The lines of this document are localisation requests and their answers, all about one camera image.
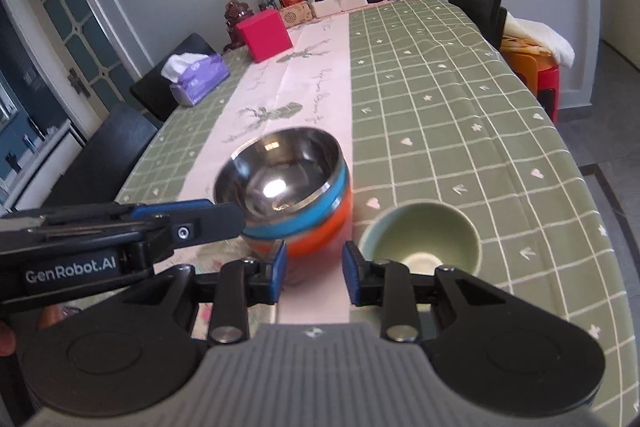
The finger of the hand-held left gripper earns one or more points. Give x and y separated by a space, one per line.
170 208
210 224

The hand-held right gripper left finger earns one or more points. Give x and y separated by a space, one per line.
279 272

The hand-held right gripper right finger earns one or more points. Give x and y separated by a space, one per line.
350 274

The orange steel bowl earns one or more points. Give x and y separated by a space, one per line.
320 237

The blue steel bowl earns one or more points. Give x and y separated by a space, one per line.
280 177

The green ceramic bowl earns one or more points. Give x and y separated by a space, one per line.
425 227

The person's left hand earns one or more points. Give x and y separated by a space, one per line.
5 339

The purple tissue pack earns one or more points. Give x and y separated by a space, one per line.
197 79

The white deer print table runner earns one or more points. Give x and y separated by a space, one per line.
310 107

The brown figurine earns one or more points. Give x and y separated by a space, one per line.
235 24

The green checked tablecloth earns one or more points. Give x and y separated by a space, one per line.
450 107

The pink box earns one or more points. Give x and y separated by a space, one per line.
265 37

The small wooden box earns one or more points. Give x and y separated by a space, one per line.
296 14

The white glass panel door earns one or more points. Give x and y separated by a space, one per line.
55 7

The white box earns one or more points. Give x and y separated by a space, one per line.
326 8
354 1

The orange plastic stool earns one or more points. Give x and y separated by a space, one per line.
520 67

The red plastic stool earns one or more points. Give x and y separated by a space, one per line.
547 82

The white towel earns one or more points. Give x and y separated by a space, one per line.
542 37

